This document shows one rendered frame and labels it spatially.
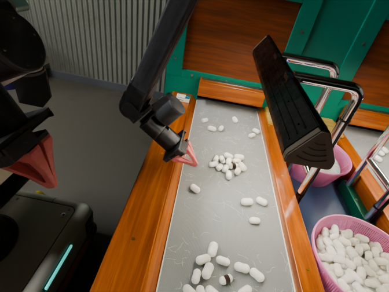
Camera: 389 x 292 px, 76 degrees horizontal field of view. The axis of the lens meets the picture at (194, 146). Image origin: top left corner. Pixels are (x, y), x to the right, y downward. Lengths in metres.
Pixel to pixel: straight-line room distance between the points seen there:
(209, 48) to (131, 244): 0.86
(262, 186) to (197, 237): 0.29
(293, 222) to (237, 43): 0.75
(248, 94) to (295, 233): 0.65
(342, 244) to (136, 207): 0.55
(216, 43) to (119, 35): 1.71
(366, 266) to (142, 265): 0.55
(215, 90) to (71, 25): 2.06
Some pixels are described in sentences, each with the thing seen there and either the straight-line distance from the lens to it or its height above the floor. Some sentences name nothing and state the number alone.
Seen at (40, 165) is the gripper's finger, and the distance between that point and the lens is 0.38.
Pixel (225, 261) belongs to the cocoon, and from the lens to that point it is 0.62.
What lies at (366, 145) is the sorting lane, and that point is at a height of 0.74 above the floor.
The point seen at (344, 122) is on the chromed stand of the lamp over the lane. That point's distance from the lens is 0.70.
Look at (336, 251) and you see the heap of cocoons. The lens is 0.81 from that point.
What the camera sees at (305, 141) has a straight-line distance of 0.42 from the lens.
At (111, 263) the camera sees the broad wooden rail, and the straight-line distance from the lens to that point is 0.59.
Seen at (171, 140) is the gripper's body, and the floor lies 0.88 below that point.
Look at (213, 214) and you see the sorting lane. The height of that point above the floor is 0.74.
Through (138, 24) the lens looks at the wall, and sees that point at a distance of 2.65.
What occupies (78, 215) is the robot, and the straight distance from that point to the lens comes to 1.29.
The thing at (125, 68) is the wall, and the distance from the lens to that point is 2.82.
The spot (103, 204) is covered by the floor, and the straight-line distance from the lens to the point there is 1.67.
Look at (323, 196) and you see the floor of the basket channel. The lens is 1.03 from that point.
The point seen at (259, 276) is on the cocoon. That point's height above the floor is 0.76.
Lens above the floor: 1.28
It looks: 36 degrees down
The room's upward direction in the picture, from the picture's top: 11 degrees clockwise
